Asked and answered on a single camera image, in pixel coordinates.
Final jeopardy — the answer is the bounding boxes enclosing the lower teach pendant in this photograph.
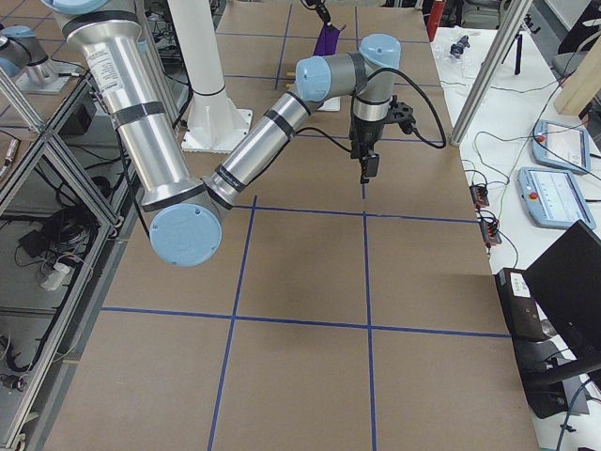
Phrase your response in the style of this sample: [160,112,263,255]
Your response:
[517,167,596,229]

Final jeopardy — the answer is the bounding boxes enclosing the white pedestal column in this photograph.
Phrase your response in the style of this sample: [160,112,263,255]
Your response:
[168,0,253,153]

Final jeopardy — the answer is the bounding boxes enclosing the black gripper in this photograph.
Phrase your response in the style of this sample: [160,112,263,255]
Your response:
[315,0,383,184]

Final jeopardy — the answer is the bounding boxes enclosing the lower orange connector box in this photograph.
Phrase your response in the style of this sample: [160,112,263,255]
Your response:
[479,217,502,248]

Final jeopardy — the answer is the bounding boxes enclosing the orange connector box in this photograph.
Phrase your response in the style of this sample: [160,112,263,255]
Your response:
[470,184,489,210]
[479,217,502,248]

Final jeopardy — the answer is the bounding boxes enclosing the upper orange connector box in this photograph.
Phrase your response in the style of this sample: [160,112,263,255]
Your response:
[470,184,489,210]

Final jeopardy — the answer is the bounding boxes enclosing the black computer case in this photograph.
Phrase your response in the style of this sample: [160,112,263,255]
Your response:
[495,268,553,343]

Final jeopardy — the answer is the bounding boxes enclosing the upper teach pendant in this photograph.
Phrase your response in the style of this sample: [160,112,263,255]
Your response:
[531,119,591,174]

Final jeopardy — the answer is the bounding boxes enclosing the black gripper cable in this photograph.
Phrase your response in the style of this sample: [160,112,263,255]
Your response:
[295,68,448,154]

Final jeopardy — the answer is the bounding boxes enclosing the purple towel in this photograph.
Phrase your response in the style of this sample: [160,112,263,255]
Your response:
[313,23,344,56]

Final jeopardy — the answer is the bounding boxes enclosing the black monitor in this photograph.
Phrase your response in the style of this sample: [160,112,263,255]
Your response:
[523,220,600,357]

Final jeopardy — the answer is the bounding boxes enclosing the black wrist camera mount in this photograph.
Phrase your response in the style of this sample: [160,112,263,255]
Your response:
[386,95,416,135]

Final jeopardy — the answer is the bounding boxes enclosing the teach pendant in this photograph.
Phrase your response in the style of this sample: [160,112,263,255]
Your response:
[531,119,591,174]
[517,167,596,229]

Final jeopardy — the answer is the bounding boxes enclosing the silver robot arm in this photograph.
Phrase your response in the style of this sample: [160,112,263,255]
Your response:
[49,1,401,267]

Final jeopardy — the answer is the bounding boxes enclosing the aluminium frame post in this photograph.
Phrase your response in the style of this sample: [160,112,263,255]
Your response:
[450,0,532,147]

